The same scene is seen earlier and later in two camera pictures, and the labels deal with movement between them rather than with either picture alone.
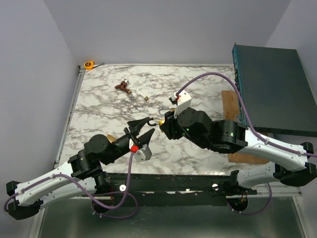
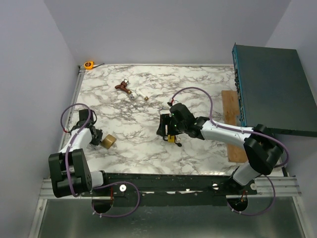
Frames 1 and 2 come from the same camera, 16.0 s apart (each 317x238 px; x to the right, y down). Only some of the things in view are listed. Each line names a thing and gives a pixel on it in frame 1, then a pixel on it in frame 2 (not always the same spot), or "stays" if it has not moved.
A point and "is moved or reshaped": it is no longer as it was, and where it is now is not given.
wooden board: x=231 y=109 stays
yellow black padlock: x=160 y=122 is moved or reshaped
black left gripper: x=135 y=128 -> x=99 y=136
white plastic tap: x=134 y=95 stays
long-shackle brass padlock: x=172 y=109 stays
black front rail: x=151 y=189 stays
